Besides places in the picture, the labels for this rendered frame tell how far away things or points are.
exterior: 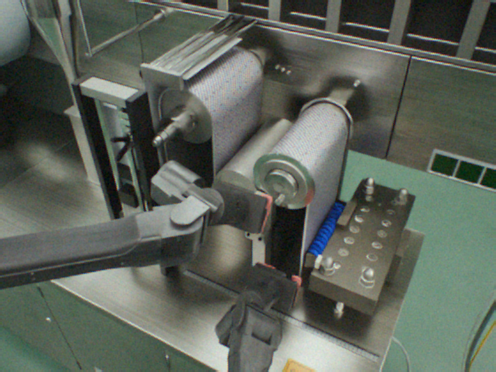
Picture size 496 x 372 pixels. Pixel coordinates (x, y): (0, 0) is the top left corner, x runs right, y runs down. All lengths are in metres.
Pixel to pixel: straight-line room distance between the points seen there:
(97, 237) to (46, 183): 1.05
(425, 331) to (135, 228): 1.89
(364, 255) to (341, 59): 0.49
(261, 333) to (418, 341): 1.57
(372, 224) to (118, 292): 0.70
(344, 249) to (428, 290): 1.37
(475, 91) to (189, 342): 0.87
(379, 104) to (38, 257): 0.87
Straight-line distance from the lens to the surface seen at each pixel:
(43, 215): 1.53
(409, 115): 1.17
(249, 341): 0.76
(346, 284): 1.07
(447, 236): 2.78
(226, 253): 1.28
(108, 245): 0.59
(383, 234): 1.21
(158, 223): 0.61
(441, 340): 2.33
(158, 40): 1.43
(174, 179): 0.68
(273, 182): 0.95
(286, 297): 0.93
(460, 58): 1.10
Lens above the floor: 1.87
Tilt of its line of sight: 41 degrees down
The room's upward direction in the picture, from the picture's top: straight up
